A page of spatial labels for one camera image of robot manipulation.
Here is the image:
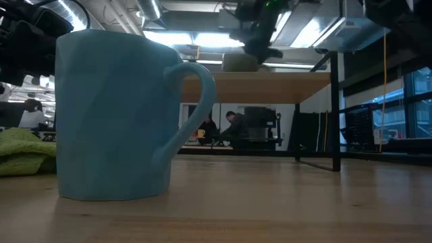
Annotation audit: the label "person facing camera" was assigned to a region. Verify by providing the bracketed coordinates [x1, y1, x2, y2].
[197, 113, 219, 146]

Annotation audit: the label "person leaning forward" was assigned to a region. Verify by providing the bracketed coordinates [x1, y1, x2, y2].
[218, 110, 251, 150]

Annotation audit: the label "light blue faceted mug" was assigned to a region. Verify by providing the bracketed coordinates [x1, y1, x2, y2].
[54, 28, 217, 203]

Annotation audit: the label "black leaning panels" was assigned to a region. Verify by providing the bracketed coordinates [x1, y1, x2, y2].
[288, 111, 333, 153]

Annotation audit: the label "black perforated rack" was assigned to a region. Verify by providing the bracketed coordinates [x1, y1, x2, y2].
[345, 107, 375, 153]

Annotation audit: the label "person in white top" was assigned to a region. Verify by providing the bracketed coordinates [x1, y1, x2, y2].
[18, 98, 47, 131]

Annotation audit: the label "black monitor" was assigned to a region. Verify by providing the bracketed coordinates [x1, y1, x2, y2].
[0, 101, 26, 128]

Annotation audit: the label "silver ceiling duct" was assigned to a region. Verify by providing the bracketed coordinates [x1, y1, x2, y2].
[134, 0, 163, 22]

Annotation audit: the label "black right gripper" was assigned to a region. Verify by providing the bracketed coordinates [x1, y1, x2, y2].
[229, 0, 292, 65]

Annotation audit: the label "wooden shelf with black frame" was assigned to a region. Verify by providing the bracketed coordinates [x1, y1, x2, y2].
[180, 50, 342, 172]

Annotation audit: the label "green brown glazed mug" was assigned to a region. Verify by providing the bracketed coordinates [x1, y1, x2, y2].
[221, 53, 271, 73]

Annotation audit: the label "green microfibre cloth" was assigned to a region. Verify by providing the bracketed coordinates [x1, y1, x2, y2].
[0, 127, 57, 177]

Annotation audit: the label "black machine on table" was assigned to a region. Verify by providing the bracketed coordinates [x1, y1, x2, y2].
[243, 105, 284, 150]

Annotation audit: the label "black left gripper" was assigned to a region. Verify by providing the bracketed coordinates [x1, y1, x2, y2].
[0, 6, 74, 87]

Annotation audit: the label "black table edge rail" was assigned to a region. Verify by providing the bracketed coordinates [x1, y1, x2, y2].
[178, 145, 432, 167]

